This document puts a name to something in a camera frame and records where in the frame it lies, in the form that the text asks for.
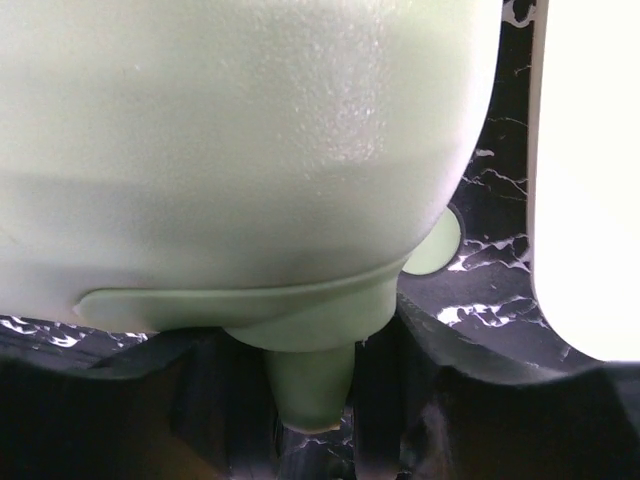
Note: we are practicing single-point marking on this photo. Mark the white rectangular plastic basin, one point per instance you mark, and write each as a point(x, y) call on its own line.
point(583, 165)

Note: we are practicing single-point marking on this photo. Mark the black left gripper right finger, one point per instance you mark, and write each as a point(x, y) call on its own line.
point(430, 403)

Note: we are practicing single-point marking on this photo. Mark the green hard-shell suitcase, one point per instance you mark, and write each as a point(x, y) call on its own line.
point(266, 167)

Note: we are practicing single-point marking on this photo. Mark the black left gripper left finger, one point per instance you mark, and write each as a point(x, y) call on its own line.
point(186, 404)

